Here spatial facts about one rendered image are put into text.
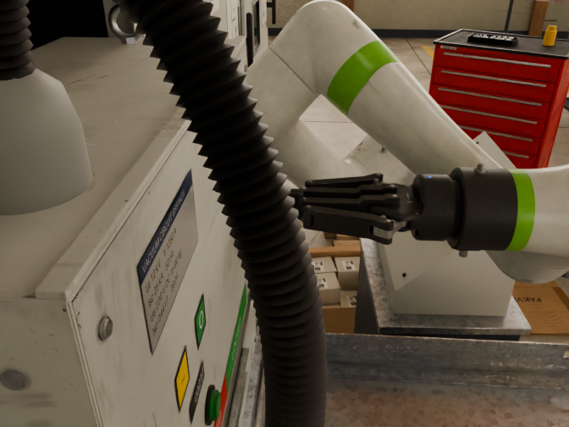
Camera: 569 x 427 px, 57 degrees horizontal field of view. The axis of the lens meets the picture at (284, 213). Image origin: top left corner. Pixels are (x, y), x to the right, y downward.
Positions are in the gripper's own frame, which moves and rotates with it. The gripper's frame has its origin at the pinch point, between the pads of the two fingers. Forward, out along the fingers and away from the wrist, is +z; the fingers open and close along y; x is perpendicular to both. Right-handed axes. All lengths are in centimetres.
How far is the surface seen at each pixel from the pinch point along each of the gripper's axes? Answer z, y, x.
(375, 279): -21, 52, -48
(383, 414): -16.8, 3.5, -38.4
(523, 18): -306, 785, -94
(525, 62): -112, 230, -35
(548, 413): -42, 6, -38
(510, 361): -38, 13, -36
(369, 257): -20, 62, -48
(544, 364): -44, 13, -36
